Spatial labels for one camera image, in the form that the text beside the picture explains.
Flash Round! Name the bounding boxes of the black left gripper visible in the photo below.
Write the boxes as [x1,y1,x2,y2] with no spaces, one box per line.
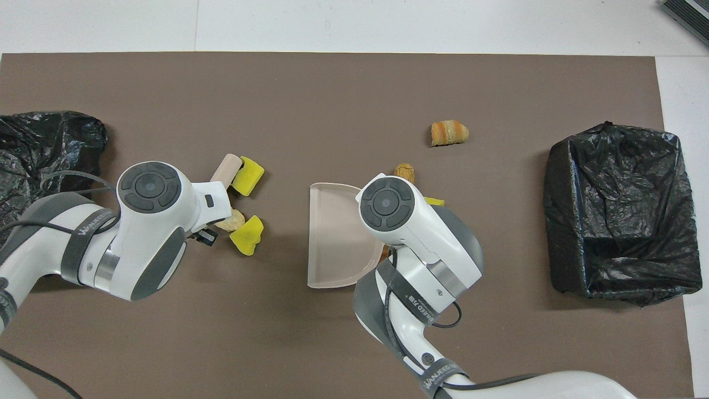
[188,224,219,248]

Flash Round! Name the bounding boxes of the pale bread chunk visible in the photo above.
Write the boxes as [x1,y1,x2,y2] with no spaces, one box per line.
[213,208,245,232]

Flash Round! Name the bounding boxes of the yellow sponge with green edge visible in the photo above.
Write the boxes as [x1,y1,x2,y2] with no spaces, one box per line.
[229,215,264,256]

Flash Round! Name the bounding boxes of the beige brush with black bristles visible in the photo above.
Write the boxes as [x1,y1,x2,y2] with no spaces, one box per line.
[209,154,243,186]

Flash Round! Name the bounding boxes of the notched yellow sponge piece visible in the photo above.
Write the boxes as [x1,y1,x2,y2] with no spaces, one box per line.
[232,156,265,196]

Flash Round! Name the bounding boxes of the beige plastic dustpan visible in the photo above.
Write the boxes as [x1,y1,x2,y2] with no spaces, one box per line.
[307,182,386,289]

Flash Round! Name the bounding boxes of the orange striped croissant piece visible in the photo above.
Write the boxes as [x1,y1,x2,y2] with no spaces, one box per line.
[431,119,469,147]

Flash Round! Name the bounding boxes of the black bag lined bin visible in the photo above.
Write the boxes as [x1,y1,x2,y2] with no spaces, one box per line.
[0,111,107,244]
[543,122,703,306]

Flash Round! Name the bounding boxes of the brown table mat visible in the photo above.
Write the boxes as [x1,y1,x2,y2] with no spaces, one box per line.
[0,53,694,399]

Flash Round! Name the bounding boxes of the dark ribbed panel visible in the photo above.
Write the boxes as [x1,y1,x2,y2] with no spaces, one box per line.
[661,0,709,48]

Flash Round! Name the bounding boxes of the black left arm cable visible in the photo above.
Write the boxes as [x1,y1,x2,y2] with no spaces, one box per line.
[0,171,120,399]

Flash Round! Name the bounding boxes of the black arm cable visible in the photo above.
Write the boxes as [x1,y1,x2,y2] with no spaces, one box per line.
[386,252,538,388]
[0,171,120,399]

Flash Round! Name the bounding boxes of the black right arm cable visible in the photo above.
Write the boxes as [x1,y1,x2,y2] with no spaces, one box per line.
[386,252,538,388]

